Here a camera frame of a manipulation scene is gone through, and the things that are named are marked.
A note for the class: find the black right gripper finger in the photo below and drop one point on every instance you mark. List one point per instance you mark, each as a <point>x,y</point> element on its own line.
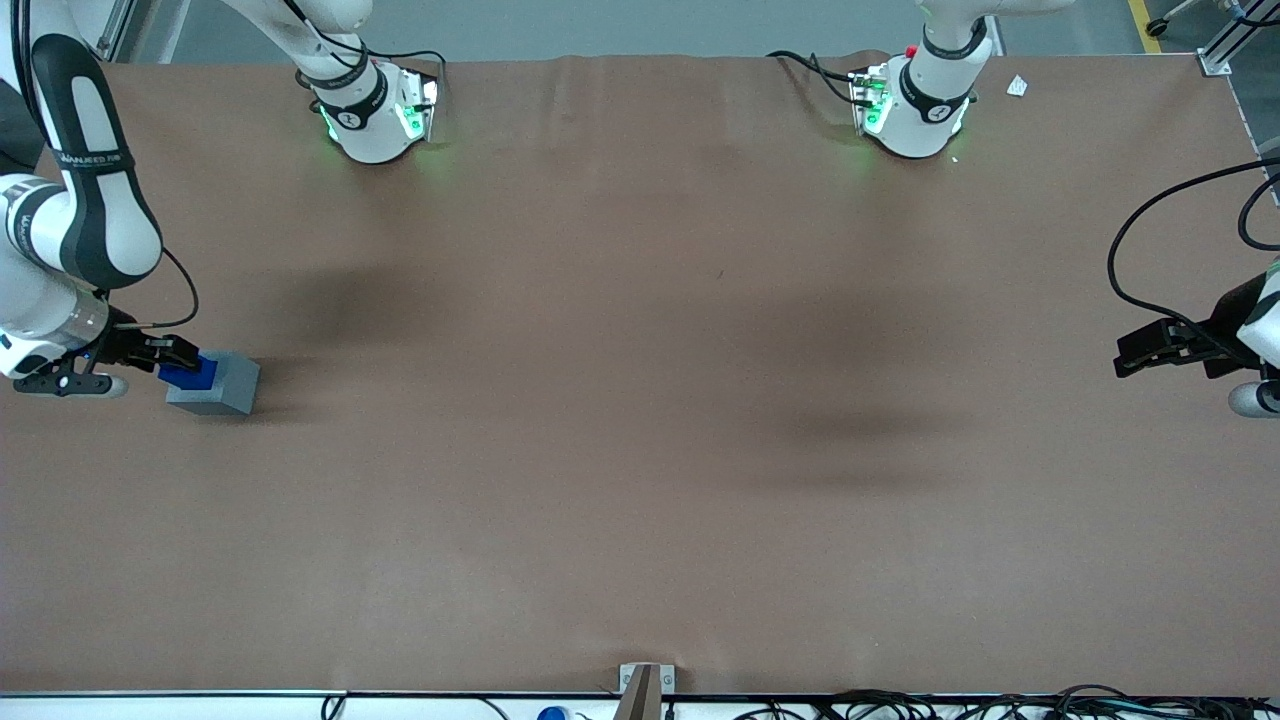
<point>172,368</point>
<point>175,348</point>

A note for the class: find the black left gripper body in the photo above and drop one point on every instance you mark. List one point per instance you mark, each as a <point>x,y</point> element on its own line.
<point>1222,326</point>

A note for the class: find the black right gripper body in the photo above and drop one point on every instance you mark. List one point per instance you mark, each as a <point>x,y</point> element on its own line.
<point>126,346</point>

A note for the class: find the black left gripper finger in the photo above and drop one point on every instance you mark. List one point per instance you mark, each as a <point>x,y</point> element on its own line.
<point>1155,362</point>
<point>1150,334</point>

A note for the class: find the blue plastic insert part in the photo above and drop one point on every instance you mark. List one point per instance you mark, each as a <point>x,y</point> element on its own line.
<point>205,378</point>

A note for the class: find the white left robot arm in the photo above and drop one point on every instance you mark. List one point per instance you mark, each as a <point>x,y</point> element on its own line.
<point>925,110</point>

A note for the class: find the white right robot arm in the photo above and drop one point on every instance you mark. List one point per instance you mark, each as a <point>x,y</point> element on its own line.
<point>100,220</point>

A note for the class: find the gray square base block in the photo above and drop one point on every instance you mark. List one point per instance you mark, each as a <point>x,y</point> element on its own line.
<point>235,390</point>

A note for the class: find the small white paper scrap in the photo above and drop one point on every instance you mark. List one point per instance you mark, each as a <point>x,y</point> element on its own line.
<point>1017,86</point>

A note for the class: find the black caster wheel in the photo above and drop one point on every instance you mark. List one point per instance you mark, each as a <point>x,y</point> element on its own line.
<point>1160,25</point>

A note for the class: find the brown table mat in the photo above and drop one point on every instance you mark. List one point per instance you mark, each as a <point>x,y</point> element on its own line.
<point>640,470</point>

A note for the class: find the blue round cap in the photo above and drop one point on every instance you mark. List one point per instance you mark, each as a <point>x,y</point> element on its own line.
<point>552,714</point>

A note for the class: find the silver table edge rail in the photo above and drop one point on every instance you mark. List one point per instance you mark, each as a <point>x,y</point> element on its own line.
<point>200,693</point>

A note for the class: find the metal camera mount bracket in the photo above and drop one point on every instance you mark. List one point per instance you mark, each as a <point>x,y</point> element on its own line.
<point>645,690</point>

